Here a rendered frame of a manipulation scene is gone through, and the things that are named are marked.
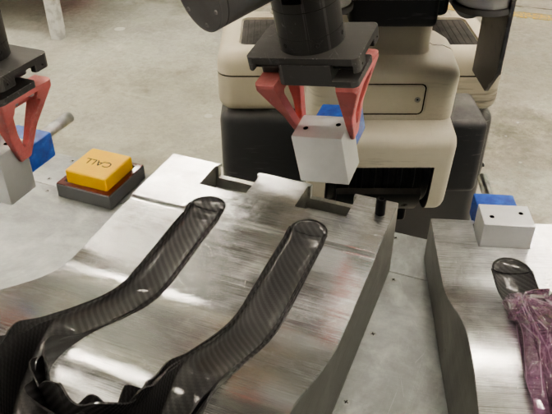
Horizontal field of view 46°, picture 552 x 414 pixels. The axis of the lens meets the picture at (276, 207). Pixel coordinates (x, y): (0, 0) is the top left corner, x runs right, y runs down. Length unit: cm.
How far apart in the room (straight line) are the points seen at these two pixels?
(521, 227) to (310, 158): 22
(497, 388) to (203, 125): 229
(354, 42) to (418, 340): 29
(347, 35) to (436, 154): 45
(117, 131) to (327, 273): 218
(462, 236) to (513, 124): 218
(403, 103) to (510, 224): 37
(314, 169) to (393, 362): 20
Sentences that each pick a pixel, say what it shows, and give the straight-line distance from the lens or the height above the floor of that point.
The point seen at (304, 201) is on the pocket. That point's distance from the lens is 68.
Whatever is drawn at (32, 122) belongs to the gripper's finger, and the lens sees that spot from 65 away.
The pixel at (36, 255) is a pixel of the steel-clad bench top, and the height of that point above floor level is 80.
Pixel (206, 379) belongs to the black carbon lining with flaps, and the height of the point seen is 92.
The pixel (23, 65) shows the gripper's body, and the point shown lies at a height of 104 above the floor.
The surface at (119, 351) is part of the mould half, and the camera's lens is 47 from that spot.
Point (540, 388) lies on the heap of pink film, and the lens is 51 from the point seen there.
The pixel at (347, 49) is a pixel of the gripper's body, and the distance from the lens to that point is 55.
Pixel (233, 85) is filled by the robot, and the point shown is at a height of 75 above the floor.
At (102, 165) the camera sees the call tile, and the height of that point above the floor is 84.
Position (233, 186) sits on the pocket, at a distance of 72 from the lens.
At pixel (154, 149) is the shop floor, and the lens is 255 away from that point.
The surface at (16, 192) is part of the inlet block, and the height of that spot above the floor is 92.
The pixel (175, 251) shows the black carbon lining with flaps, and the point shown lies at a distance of 62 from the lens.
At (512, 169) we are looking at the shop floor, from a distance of 254.
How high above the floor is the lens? 127
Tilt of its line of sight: 35 degrees down
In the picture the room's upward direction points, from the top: straight up
